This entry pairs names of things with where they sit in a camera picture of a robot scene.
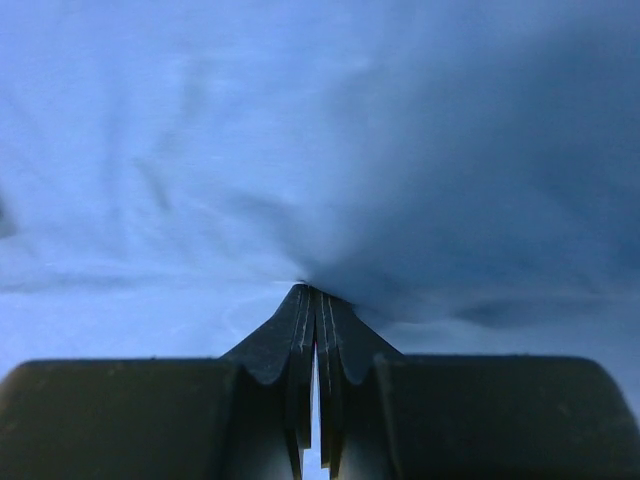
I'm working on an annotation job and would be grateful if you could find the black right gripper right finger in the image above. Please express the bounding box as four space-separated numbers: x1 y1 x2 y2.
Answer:
314 292 639 479

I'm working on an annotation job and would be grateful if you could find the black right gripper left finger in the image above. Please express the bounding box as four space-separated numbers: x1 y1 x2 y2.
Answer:
1 284 314 479

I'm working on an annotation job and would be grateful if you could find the blue surgical cloth wrap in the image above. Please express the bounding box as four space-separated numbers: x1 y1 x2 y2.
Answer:
1 1 639 479

